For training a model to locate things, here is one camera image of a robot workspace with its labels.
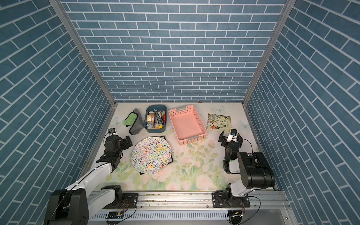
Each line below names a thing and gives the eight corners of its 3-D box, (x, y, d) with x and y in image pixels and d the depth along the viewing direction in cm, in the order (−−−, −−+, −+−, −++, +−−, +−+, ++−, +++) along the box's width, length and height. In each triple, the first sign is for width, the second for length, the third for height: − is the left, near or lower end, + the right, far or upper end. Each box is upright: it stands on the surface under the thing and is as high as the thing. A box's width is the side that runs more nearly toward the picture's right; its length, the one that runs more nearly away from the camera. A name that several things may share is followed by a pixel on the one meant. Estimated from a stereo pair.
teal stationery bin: (141, 132, 102) (140, 129, 100) (147, 107, 119) (147, 104, 116) (165, 132, 103) (164, 130, 100) (168, 107, 119) (167, 104, 116)
